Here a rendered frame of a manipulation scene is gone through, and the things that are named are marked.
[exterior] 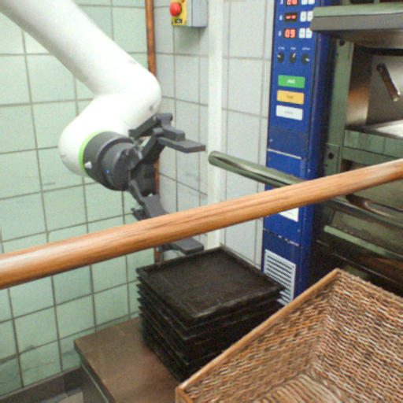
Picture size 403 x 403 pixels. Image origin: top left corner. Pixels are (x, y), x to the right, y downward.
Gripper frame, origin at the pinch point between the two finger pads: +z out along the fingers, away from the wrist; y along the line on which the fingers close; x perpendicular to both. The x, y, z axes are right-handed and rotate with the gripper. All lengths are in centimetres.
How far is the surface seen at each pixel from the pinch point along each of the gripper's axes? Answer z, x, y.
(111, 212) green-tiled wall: -113, -37, 45
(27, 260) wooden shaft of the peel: 9.3, 22.8, -1.4
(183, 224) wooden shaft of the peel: 9.5, 7.1, -1.3
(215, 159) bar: -22.1, -20.0, 2.1
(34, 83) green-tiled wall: -113, -13, -5
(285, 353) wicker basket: -17, -38, 50
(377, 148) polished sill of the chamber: -14, -57, 3
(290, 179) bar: -2.9, -20.6, 1.3
